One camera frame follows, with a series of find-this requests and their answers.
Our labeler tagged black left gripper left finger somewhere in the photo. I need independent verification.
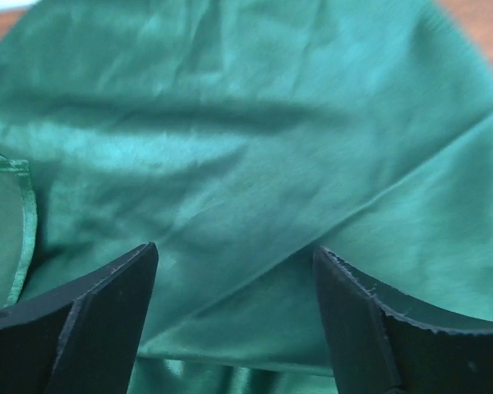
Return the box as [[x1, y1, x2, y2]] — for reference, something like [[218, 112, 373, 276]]
[[0, 243, 159, 394]]

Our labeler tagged green cloth napkin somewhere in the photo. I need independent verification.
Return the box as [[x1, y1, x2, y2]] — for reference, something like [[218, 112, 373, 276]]
[[0, 1, 493, 393]]

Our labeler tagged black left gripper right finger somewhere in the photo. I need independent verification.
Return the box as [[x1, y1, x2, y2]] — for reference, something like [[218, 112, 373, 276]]
[[313, 248, 493, 394]]

